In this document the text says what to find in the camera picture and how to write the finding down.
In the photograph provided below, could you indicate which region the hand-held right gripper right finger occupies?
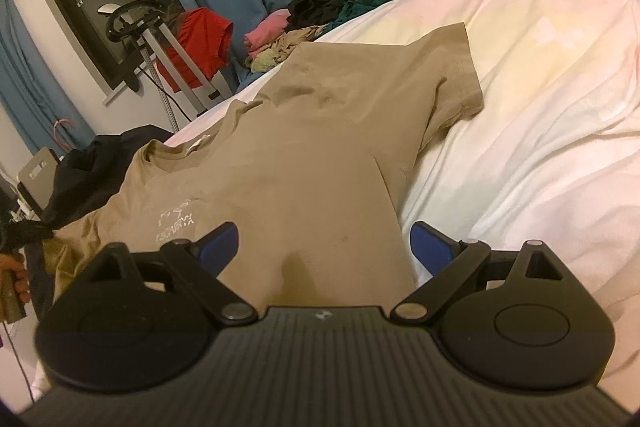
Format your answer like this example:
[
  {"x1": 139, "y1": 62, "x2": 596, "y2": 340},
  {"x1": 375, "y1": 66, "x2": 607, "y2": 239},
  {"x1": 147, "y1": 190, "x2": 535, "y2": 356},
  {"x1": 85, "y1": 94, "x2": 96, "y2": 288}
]
[{"x1": 391, "y1": 221, "x2": 565, "y2": 323}]

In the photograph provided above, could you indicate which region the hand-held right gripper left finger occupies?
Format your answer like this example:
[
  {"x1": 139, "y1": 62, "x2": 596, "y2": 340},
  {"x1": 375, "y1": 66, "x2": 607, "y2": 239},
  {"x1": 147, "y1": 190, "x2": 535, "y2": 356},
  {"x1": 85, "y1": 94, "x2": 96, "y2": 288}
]
[{"x1": 75, "y1": 222, "x2": 258, "y2": 326}]

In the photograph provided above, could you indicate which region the tan t-shirt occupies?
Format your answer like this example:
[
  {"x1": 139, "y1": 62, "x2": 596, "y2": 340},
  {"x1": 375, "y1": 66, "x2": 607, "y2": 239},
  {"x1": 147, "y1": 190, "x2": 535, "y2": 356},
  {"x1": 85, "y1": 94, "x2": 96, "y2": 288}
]
[{"x1": 42, "y1": 23, "x2": 485, "y2": 314}]

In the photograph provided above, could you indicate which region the red clothes hanger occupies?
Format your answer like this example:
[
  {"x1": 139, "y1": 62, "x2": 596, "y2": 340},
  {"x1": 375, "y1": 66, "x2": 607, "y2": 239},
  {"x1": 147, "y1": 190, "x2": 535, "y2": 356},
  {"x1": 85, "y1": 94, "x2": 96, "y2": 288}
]
[{"x1": 50, "y1": 119, "x2": 84, "y2": 154}]

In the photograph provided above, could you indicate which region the person's left hand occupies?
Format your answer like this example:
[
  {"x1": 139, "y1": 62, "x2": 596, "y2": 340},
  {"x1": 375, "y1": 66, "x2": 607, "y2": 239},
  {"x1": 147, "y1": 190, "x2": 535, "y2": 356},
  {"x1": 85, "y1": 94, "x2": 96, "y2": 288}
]
[{"x1": 0, "y1": 253, "x2": 30, "y2": 308}]

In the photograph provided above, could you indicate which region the dark navy jacket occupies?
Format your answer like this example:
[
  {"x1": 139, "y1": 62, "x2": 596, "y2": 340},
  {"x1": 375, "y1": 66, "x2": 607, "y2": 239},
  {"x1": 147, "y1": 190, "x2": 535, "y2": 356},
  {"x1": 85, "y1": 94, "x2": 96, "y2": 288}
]
[{"x1": 39, "y1": 125, "x2": 174, "y2": 244}]

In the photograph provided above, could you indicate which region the white bed blanket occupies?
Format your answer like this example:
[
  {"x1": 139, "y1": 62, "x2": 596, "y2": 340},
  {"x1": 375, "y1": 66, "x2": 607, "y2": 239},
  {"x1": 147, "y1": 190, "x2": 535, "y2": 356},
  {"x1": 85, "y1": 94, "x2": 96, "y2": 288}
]
[{"x1": 162, "y1": 0, "x2": 640, "y2": 390}]

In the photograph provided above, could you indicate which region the yellow-green garment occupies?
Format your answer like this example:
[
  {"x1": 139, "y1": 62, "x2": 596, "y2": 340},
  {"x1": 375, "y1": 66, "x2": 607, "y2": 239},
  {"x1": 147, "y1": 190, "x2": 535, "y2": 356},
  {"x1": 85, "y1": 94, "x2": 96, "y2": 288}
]
[{"x1": 250, "y1": 51, "x2": 282, "y2": 75}]

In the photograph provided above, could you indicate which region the silver garment steamer stand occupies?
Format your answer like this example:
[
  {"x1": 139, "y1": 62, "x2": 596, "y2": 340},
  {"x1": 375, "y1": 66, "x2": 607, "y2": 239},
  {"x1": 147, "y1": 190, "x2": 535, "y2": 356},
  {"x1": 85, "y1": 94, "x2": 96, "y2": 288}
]
[{"x1": 97, "y1": 0, "x2": 227, "y2": 132}]

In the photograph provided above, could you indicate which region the grey box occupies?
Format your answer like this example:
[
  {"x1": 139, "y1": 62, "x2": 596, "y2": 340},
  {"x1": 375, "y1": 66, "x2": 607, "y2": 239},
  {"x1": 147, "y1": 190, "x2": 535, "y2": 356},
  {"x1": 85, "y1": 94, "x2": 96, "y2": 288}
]
[{"x1": 17, "y1": 147, "x2": 61, "y2": 214}]

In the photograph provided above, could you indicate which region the red garment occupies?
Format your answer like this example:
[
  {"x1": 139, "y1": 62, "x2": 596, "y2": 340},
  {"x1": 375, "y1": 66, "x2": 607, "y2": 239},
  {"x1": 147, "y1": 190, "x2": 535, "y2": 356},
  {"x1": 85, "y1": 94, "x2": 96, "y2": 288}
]
[{"x1": 156, "y1": 7, "x2": 235, "y2": 94}]

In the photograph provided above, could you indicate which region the pink garment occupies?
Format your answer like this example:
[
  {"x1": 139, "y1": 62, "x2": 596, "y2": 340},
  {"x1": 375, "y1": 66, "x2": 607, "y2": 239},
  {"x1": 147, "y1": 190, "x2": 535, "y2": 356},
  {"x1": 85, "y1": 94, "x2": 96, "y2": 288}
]
[{"x1": 243, "y1": 9, "x2": 292, "y2": 54}]

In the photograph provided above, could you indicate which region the beige crumpled garment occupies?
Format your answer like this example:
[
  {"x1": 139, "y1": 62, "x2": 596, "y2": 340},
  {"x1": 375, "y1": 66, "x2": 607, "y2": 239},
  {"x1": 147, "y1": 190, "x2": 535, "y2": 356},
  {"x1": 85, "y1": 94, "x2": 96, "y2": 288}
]
[{"x1": 247, "y1": 24, "x2": 332, "y2": 68}]

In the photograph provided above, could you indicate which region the blue curtain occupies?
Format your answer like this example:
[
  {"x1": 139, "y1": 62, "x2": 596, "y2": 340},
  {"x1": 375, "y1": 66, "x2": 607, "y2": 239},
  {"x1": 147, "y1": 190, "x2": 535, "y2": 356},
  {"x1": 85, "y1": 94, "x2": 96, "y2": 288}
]
[{"x1": 0, "y1": 0, "x2": 97, "y2": 155}]

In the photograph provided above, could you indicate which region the black crumpled garment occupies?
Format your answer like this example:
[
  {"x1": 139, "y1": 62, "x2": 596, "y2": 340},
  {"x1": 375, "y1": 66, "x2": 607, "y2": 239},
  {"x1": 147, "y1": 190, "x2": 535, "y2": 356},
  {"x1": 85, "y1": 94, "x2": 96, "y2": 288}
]
[{"x1": 289, "y1": 0, "x2": 359, "y2": 30}]

